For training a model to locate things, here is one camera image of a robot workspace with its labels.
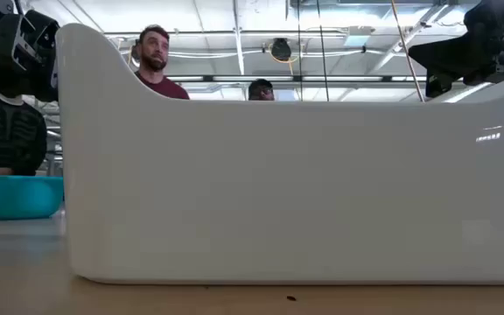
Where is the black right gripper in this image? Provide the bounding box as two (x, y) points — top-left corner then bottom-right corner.
(408, 0), (504, 99)

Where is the teal measuring cup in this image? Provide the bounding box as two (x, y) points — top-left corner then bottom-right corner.
(0, 175), (65, 221)

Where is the large white plastic basket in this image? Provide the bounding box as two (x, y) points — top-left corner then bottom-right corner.
(54, 23), (504, 286)

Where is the copper coloured slanted pole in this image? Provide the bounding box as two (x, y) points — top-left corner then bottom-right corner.
(389, 0), (426, 103)

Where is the person in dark sweater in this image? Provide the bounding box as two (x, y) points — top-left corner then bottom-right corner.
(0, 90), (48, 177)

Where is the person in maroon shirt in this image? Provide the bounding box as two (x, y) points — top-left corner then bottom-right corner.
(129, 24), (191, 101)

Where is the person with dark hair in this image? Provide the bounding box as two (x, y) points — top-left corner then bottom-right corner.
(248, 78), (276, 102)

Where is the thin black hanging cable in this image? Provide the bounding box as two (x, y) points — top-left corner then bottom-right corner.
(316, 0), (331, 102)
(296, 0), (305, 102)

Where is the black ceiling cable reel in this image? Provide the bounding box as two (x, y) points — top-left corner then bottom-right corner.
(270, 38), (293, 62)

